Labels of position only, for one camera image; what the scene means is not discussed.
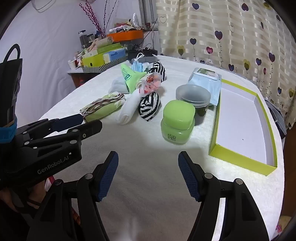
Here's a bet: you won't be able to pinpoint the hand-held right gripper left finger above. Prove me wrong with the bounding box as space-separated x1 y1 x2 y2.
26 151 119 241

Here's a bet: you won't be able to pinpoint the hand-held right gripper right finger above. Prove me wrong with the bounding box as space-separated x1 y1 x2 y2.
178 151 270 241

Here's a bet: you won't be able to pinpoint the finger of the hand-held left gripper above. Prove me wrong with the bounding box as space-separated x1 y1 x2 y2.
23 119 103 149
17 113 84 139

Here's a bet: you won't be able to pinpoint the green towel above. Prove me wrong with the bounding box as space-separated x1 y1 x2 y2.
80 92 126 123

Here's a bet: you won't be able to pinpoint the black white striped sock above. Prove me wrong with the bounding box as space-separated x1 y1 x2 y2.
148 61 166 82
138 91 161 122

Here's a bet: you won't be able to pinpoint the green grip sock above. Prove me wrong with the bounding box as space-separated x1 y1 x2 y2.
120 64 148 94

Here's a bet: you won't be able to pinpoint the floral plastic packet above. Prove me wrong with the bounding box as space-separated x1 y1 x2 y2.
139 72 163 95

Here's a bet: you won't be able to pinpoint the yellow-green cardboard box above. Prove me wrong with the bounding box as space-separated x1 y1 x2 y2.
209 79 278 176

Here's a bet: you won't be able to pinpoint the blue face mask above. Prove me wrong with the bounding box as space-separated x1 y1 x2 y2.
131 53 148 72

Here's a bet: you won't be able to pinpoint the light blue wet wipes pack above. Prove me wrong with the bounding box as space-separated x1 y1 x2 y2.
188 68 222 106

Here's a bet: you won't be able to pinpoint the person's left hand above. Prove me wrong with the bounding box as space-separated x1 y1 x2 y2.
23 178 50 211

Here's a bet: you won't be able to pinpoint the wooden side table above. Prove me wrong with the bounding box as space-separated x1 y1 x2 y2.
68 68 102 88

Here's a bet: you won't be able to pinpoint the green cream jar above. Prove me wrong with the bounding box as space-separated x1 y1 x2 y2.
161 100 196 145

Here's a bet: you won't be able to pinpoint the yellow-green storage box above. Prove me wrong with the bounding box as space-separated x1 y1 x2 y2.
82 52 109 67

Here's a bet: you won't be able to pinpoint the striped patterned tray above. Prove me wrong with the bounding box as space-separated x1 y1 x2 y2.
81 56 129 73

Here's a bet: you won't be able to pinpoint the blue tissue box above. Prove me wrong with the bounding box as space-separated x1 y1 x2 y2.
103 49 126 63

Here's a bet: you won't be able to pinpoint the clear plastic round container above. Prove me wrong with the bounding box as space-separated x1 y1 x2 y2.
175 85 211 126

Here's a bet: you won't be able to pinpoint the green flat box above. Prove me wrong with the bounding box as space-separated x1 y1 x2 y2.
88 43 123 57

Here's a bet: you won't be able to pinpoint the blender jar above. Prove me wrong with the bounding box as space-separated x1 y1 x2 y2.
79 30 88 49

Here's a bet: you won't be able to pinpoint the rolled beige towel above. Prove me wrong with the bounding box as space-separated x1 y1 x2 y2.
89 37 114 50

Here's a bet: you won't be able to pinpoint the grey power strip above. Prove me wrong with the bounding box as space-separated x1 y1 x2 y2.
128 47 158 63

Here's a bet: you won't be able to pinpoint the orange tray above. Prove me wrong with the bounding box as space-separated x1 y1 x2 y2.
107 30 144 43

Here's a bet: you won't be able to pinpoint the purple flower branches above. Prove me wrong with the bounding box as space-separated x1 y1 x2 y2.
80 0 114 37

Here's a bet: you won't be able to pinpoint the heap of small toiletries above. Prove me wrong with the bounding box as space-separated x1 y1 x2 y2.
109 13 148 34

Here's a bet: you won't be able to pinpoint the heart print curtain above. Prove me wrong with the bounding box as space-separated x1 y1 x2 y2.
155 0 296 130

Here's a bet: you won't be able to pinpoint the dark window frame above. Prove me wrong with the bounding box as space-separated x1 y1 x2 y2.
139 0 160 30

